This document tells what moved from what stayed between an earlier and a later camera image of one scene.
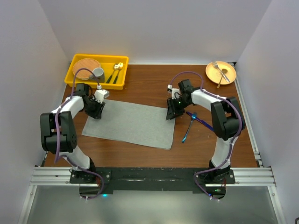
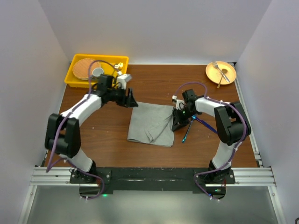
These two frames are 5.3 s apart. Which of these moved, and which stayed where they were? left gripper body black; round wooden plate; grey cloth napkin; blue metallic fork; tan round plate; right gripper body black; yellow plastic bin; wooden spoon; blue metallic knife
Moved: left gripper body black; grey cloth napkin; right gripper body black
Stayed: wooden spoon; blue metallic fork; yellow plastic bin; tan round plate; round wooden plate; blue metallic knife
